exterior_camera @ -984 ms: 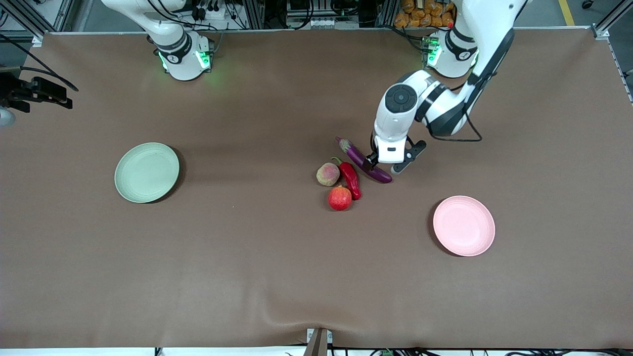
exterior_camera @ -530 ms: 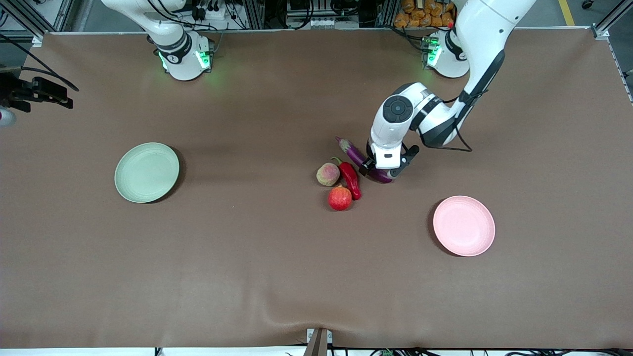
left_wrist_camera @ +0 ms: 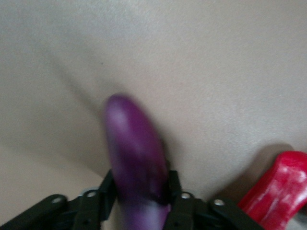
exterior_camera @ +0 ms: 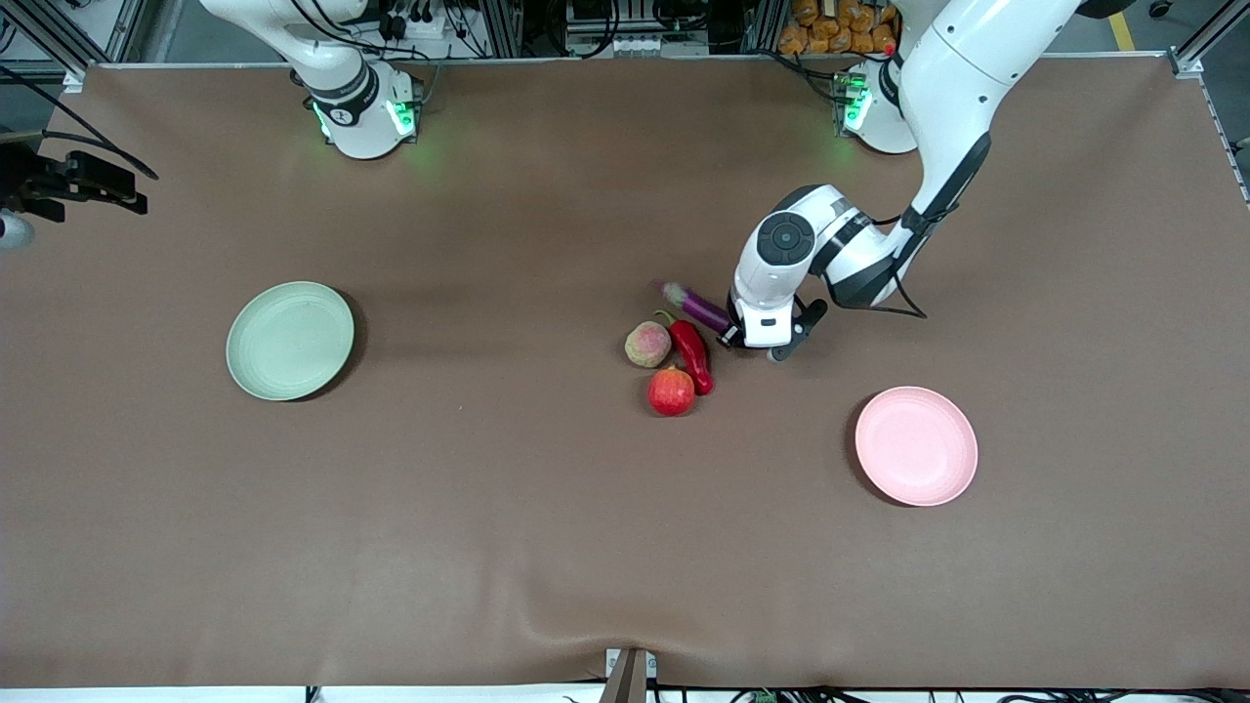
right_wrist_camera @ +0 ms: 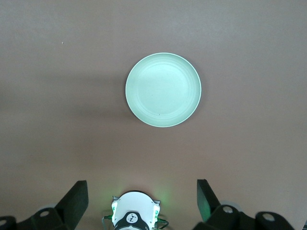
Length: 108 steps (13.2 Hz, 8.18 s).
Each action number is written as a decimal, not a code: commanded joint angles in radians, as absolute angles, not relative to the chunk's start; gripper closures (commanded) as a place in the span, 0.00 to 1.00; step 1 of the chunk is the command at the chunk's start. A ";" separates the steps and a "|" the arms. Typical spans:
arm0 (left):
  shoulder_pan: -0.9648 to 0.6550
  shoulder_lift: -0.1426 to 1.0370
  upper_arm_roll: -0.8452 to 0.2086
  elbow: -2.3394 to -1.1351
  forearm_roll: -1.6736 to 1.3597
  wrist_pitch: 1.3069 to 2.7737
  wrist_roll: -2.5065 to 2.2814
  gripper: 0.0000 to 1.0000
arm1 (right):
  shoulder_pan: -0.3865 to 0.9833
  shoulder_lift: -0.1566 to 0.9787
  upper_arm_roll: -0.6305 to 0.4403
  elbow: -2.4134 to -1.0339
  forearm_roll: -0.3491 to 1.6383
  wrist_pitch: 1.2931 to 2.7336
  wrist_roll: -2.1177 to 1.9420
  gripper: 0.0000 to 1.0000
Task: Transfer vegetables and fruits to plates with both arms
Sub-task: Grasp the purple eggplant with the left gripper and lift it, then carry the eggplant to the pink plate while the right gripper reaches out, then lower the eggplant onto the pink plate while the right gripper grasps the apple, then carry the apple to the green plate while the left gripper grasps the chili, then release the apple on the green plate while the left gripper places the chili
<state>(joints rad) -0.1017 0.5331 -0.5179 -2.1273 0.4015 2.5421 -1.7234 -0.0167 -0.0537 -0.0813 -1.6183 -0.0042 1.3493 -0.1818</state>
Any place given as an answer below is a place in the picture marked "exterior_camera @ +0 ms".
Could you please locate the red apple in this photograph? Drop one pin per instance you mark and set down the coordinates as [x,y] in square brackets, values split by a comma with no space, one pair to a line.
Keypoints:
[671,392]

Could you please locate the brown table mat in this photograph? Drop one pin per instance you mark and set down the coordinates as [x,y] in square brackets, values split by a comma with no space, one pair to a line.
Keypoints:
[488,537]

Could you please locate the red chili pepper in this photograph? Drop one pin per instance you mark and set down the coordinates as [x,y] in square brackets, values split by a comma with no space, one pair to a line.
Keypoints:
[691,353]

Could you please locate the pile of orange packets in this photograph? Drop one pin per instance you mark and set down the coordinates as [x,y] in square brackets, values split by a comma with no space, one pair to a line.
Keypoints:
[840,29]

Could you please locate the grey metal table bracket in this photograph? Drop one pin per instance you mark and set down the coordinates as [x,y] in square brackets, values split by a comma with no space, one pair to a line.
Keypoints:
[630,679]

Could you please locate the green pink peach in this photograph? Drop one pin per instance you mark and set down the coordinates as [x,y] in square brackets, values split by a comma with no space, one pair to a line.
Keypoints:
[647,344]

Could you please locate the light green round plate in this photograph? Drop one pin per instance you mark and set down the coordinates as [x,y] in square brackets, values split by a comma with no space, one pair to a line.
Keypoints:
[290,342]

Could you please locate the white power strip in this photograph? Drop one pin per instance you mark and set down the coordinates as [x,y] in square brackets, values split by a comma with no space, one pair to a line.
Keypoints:
[410,24]

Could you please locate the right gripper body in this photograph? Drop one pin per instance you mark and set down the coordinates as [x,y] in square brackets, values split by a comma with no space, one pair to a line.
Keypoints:
[26,177]

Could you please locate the long purple eggplant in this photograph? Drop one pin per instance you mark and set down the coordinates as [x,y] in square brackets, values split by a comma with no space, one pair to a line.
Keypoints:
[698,306]

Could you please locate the aluminium frame profile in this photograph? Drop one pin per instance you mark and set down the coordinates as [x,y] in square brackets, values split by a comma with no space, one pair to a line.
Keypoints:
[1206,34]
[59,49]

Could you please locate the pink round plate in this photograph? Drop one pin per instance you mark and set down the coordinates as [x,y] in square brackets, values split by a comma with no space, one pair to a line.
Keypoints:
[916,446]

